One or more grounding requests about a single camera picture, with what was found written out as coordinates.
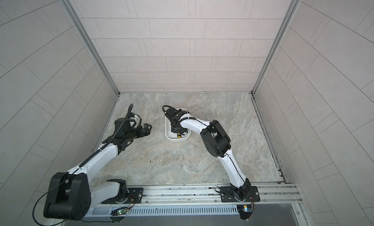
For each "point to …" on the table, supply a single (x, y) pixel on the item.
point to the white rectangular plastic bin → (173, 137)
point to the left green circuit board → (120, 211)
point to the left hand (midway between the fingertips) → (148, 125)
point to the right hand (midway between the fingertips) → (178, 130)
